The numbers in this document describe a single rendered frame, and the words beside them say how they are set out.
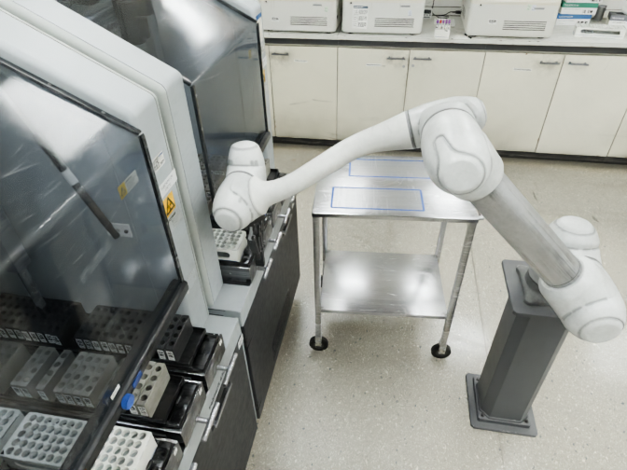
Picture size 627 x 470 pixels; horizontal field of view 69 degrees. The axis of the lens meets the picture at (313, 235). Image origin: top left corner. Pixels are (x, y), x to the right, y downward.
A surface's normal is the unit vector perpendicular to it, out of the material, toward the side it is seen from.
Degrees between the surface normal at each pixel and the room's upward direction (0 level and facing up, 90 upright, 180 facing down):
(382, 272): 0
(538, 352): 90
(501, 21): 90
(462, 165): 90
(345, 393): 0
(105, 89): 29
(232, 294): 0
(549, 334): 90
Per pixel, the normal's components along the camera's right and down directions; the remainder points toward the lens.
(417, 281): -0.02, -0.78
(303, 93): -0.17, 0.61
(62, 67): 0.47, -0.64
